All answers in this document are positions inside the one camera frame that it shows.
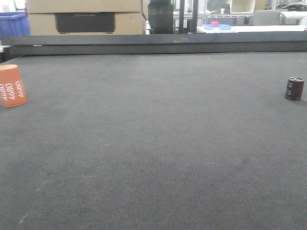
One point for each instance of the blue plastic crate background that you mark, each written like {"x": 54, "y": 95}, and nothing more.
{"x": 14, "y": 23}

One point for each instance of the pink small object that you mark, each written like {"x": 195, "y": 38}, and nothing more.
{"x": 214, "y": 24}

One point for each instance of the large cardboard box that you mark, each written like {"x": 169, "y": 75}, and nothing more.
{"x": 87, "y": 17}

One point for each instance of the orange cylindrical capacitor 4680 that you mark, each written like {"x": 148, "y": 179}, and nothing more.
{"x": 12, "y": 92}

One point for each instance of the black table edge rail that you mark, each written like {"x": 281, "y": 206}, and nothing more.
{"x": 47, "y": 45}

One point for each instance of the blue tray background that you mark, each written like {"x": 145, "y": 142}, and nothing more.
{"x": 222, "y": 27}

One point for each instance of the dark brown cylindrical capacitor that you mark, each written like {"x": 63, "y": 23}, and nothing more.
{"x": 294, "y": 88}

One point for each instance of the black ribbed bin background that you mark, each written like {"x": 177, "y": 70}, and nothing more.
{"x": 160, "y": 17}

